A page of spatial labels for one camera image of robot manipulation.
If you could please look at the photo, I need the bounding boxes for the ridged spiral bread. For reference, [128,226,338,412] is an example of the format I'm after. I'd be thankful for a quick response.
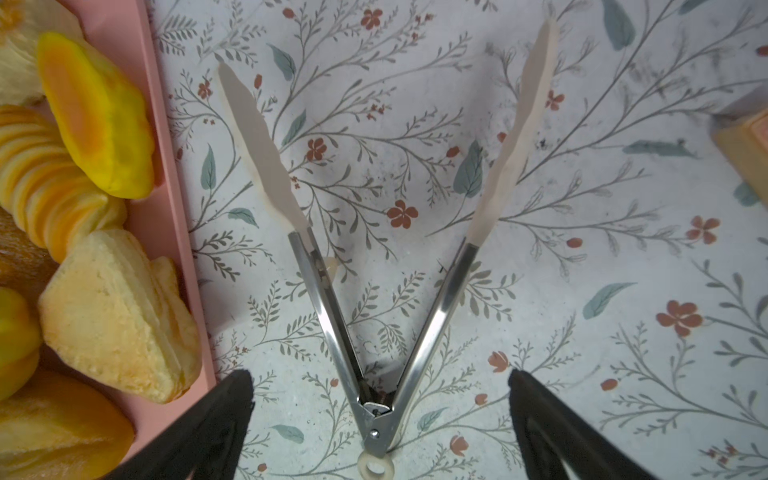
[1,105,128,263]

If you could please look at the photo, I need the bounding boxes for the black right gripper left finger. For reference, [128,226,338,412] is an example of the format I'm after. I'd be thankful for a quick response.
[105,369,254,480]

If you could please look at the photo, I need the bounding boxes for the long golden baguette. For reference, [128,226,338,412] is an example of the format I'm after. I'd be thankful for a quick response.
[1,368,135,479]

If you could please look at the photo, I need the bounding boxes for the pale turnover pastry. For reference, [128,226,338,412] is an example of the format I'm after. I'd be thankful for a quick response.
[38,229,202,404]

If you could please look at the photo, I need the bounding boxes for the pink plastic tray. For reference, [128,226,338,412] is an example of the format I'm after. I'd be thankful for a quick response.
[61,0,216,458]

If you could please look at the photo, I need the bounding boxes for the sugared oblong bread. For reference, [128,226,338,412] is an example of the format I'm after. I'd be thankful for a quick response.
[1,0,83,105]

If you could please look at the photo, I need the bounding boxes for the brown crusty bread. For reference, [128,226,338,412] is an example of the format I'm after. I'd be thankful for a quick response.
[1,209,59,304]

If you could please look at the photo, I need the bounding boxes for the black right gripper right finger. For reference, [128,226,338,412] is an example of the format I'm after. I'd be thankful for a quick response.
[508,369,653,480]

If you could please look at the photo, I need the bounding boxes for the steel tongs with white tips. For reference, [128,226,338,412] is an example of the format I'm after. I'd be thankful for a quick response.
[215,17,560,479]

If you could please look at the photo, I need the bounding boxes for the yellow orange bun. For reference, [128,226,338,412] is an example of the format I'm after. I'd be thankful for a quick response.
[36,31,155,200]

